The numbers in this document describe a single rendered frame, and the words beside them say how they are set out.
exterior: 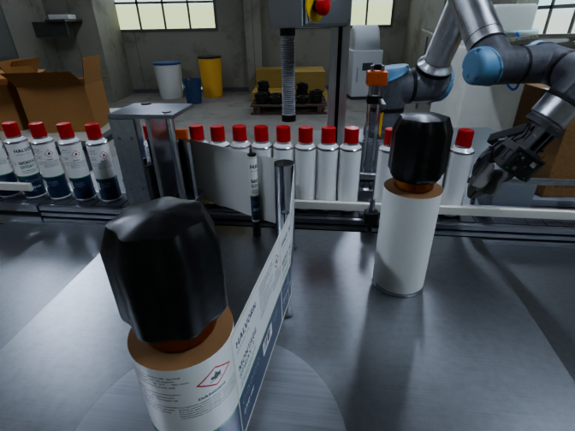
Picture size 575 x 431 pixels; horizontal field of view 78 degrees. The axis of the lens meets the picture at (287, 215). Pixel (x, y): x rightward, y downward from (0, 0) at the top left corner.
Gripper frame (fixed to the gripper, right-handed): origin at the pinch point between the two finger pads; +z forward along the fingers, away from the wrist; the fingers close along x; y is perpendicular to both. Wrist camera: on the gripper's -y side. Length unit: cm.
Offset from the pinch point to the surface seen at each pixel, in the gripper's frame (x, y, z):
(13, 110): -178, -99, 108
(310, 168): -36.0, 2.7, 14.1
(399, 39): 82, -749, -48
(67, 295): -65, 38, 44
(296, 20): -54, 1, -11
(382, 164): -22.5, 2.8, 4.5
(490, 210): 4.0, 4.6, 0.5
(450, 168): -9.2, 2.2, -2.5
